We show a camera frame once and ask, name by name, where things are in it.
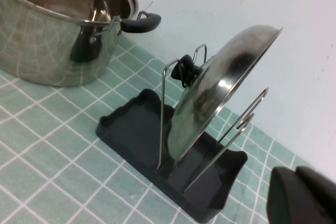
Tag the green checked tablecloth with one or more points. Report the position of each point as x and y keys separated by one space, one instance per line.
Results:
x=52 y=169

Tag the dark grey lid rack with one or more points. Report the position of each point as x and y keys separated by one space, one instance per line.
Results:
x=131 y=124

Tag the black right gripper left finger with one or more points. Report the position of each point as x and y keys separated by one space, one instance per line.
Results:
x=286 y=203

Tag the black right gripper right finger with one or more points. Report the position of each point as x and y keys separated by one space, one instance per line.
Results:
x=323 y=187

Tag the stainless steel lid black knob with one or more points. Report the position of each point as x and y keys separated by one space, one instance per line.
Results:
x=210 y=90

